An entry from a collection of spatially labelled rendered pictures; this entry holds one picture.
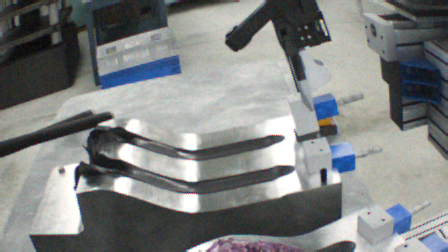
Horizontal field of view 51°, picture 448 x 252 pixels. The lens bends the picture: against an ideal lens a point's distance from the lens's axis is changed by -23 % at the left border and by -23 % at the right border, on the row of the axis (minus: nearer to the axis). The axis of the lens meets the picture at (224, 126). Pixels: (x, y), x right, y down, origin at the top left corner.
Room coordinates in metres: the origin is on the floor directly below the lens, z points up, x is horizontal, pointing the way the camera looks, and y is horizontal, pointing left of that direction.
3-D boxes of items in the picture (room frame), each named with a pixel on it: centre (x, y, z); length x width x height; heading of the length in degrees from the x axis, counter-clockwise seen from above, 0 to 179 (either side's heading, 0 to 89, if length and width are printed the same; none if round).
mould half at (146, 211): (0.81, 0.10, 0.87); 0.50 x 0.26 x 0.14; 89
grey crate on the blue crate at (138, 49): (4.06, 0.54, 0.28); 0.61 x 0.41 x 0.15; 97
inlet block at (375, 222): (0.58, -0.22, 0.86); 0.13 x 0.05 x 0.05; 106
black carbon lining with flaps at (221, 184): (0.80, 0.08, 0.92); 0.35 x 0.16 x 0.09; 89
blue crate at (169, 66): (4.06, 0.55, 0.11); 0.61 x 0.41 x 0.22; 97
